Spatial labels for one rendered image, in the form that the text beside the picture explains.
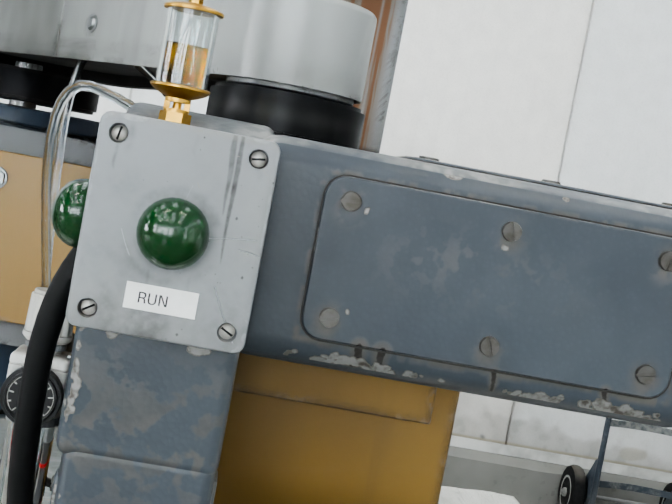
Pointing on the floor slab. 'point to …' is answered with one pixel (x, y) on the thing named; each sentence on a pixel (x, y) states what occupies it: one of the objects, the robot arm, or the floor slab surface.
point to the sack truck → (572, 484)
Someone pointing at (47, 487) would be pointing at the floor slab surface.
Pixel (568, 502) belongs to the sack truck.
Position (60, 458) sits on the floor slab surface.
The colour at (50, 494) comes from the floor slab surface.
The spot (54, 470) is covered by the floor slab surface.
